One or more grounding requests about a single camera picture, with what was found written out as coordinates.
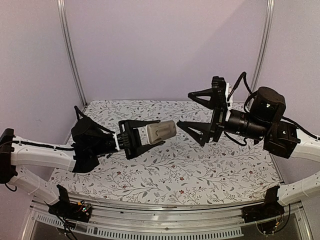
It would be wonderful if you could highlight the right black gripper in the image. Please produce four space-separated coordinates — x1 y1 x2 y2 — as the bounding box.
176 88 267 146

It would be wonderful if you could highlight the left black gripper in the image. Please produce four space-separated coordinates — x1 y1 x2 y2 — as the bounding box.
90 120 163 160

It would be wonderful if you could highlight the white remote control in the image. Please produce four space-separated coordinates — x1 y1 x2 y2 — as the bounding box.
145 120 177 145

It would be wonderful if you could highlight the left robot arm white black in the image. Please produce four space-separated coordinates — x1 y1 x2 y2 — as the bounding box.
0 107 165 217

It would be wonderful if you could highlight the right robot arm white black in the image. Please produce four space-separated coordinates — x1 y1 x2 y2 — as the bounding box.
177 72 320 162

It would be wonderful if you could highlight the floral patterned table mat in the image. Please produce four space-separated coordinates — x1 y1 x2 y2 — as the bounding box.
48 99 282 207

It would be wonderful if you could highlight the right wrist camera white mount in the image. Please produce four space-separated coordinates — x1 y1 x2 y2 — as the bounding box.
225 82 233 110

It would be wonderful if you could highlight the right camera black cable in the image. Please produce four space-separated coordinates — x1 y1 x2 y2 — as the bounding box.
228 71 258 101

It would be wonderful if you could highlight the camera black cable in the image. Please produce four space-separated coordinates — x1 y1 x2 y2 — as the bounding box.
73 105 117 135
228 71 258 101

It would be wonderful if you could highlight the left camera black cable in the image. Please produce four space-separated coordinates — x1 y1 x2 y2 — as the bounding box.
73 105 117 135

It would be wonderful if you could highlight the front aluminium rail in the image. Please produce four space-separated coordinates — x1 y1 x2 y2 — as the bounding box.
21 194 315 240

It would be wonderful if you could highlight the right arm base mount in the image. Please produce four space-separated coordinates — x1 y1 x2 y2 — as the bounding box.
241 185 285 223

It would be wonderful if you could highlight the right aluminium frame post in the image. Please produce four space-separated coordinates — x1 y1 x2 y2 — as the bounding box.
250 0 275 92

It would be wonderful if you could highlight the aluminium frame post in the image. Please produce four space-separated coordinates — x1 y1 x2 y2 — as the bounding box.
250 0 275 92
56 0 88 107

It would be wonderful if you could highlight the left aluminium frame post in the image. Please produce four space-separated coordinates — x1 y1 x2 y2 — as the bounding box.
56 0 88 107

